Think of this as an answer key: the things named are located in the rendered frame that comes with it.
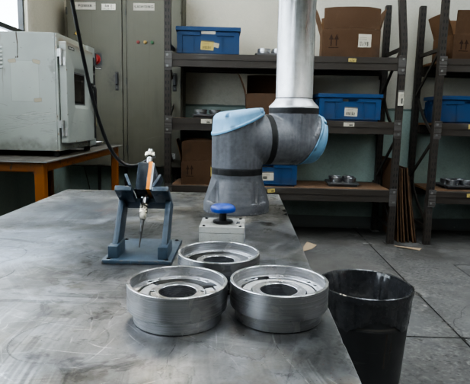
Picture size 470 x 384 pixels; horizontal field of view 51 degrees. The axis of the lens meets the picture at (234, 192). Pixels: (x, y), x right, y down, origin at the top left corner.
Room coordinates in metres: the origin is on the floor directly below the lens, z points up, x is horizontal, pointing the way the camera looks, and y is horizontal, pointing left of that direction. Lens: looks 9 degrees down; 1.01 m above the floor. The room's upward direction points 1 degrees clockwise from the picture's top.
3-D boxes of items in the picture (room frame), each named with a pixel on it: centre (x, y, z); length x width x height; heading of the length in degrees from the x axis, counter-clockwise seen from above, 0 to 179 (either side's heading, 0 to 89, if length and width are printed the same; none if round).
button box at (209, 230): (0.77, 0.02, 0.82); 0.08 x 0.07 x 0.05; 179
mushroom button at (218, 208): (0.77, 0.02, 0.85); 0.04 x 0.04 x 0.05
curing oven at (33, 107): (2.93, 1.17, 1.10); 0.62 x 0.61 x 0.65; 179
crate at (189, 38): (4.24, 0.24, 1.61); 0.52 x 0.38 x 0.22; 92
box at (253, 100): (4.21, -0.26, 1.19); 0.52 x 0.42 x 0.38; 89
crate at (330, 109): (4.22, -0.93, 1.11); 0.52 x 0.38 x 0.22; 89
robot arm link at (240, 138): (1.12, -0.01, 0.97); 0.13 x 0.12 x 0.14; 110
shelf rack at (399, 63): (4.23, -0.38, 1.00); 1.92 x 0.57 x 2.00; 89
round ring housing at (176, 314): (0.49, 0.06, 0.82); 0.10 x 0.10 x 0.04
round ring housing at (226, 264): (0.61, 0.02, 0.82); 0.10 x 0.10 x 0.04
